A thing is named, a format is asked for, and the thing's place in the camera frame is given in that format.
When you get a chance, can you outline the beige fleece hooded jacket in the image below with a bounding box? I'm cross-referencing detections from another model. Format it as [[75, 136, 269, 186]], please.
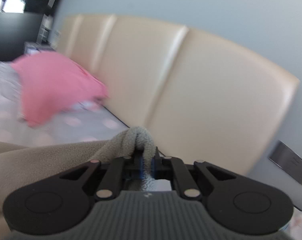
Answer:
[[0, 127, 156, 239]]

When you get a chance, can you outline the polka dot bed sheet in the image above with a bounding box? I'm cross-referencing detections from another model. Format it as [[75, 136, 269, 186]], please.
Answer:
[[0, 62, 127, 147]]

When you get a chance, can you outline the cream padded headboard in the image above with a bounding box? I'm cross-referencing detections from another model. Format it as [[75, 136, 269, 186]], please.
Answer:
[[57, 14, 299, 175]]

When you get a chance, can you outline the pink pillow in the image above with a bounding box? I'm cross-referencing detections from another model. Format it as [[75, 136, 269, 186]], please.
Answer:
[[11, 51, 108, 127]]

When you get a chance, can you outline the white bedside cabinet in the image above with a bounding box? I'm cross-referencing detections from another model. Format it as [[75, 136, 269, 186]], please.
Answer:
[[24, 42, 55, 55]]

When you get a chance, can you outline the black sliding wardrobe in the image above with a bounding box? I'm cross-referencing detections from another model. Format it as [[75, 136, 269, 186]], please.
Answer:
[[0, 0, 49, 61]]

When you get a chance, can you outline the grey wall panel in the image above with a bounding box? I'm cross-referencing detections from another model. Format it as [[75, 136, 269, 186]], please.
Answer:
[[268, 141, 302, 184]]

